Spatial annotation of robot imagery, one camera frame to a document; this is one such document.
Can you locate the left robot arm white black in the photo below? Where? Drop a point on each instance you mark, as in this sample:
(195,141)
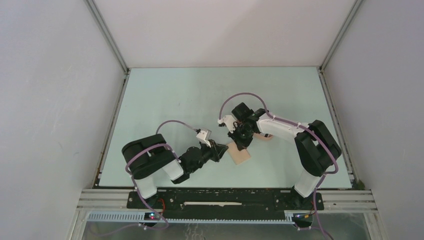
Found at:
(146,156)

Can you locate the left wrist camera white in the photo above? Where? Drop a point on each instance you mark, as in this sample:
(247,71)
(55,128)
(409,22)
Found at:
(203,136)

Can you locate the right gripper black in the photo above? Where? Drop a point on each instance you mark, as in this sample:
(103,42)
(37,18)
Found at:
(241,145)

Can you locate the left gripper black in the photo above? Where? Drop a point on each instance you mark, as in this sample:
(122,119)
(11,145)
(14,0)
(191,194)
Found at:
(217,150)

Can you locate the aluminium frame rail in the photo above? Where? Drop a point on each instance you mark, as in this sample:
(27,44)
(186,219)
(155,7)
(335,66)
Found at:
(102,25)

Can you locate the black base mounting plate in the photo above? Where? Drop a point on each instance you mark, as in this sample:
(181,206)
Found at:
(227,203)

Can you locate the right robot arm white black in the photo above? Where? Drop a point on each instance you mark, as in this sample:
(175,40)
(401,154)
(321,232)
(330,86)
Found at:
(316,147)

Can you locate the white cable duct strip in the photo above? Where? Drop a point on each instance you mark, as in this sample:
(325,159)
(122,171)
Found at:
(142,217)

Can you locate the pink oval card tray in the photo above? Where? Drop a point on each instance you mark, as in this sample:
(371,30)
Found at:
(263,136)

